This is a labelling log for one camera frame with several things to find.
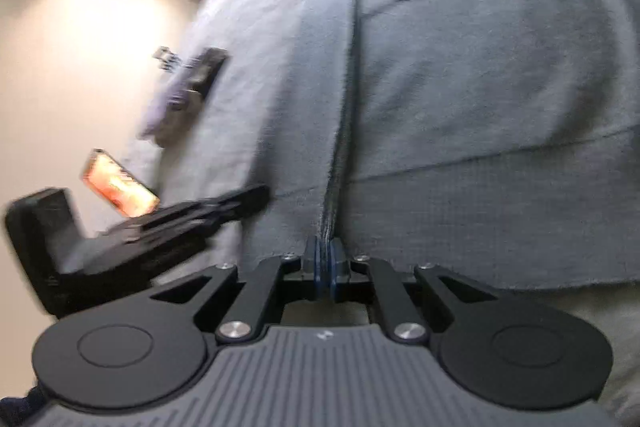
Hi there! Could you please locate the black phone holder clip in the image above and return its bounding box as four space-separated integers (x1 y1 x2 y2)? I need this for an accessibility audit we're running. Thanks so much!
152 47 181 72

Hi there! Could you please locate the stack of folded clothes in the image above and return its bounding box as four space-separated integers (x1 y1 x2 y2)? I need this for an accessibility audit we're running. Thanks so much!
137 48 228 148

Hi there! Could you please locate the grey knit zip sweater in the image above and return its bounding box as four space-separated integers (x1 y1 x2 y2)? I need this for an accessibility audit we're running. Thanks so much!
200 0 640 293

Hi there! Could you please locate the dark blue cloth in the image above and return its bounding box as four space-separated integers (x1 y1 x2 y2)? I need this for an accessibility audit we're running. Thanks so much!
0 384 48 427

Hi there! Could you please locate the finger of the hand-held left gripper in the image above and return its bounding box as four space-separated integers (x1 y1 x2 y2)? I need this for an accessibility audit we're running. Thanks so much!
120 184 272 238

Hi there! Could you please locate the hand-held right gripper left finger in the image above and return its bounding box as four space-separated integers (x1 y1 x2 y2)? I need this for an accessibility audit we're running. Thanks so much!
150 237 323 345

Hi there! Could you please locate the smartphone with orange screen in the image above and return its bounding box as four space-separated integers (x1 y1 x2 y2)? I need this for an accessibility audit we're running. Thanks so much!
81 148 161 217

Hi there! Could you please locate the bed with grey sheet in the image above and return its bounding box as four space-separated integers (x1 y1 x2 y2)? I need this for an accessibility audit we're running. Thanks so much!
122 0 640 427

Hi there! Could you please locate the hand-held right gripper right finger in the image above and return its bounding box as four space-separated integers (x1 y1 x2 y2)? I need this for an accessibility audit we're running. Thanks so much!
325 237 501 345

